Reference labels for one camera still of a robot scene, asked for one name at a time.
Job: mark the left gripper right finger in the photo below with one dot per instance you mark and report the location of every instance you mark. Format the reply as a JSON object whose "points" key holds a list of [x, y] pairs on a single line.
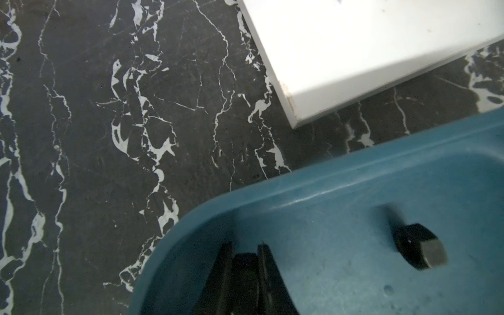
{"points": [[274, 296]]}

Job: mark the white tiered display shelf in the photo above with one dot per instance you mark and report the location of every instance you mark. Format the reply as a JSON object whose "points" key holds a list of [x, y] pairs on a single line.
{"points": [[325, 55]]}

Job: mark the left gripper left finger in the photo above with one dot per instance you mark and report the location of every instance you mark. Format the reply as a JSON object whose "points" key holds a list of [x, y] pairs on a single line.
{"points": [[215, 297]]}

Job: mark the teal plastic storage box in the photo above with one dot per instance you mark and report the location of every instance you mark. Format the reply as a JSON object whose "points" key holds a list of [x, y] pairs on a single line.
{"points": [[330, 229]]}

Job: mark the black hex nut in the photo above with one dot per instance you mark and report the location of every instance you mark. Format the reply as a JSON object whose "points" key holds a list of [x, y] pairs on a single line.
{"points": [[420, 247]]}

